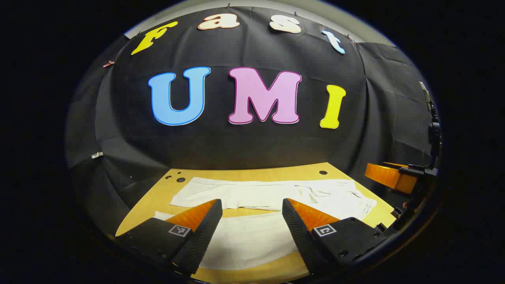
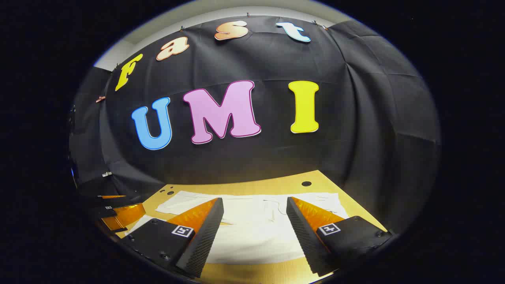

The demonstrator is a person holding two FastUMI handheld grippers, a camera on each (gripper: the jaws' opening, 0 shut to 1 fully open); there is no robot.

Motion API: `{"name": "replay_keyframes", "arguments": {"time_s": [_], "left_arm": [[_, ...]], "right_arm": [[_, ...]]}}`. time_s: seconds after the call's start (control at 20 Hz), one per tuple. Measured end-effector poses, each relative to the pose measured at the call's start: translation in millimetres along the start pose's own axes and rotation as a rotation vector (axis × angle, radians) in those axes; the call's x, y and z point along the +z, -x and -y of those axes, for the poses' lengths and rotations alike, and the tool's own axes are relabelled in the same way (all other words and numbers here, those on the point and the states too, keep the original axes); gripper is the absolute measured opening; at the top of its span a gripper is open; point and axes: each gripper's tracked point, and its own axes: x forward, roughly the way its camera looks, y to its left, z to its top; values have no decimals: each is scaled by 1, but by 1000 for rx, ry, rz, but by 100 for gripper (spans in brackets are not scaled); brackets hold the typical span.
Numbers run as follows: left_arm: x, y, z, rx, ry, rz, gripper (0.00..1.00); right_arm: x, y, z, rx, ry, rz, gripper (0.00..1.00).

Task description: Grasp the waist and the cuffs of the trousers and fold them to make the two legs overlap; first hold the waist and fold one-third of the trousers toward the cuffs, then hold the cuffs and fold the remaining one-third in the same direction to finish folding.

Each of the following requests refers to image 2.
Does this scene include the white jeans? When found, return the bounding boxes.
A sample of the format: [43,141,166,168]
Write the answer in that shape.
[125,191,350,265]

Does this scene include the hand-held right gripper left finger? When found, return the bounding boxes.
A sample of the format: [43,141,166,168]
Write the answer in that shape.
[120,197,224,278]

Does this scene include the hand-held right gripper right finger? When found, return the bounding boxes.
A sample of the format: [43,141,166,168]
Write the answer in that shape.
[286,196,393,277]

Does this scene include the black backdrop cloth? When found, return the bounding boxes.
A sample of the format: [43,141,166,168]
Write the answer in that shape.
[69,16,441,237]

